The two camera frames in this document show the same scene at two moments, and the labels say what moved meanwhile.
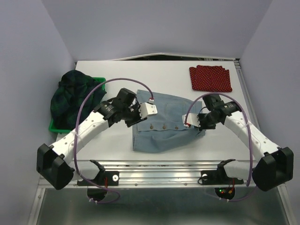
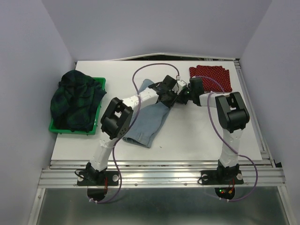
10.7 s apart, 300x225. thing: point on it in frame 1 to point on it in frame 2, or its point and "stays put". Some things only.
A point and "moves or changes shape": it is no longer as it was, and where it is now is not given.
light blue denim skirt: (167, 129) moves or changes shape
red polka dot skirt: (210, 78) stays put
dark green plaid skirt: (68, 96) stays put
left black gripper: (138, 119) to (169, 104)
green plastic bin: (52, 127) stays put
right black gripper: (202, 127) to (182, 100)
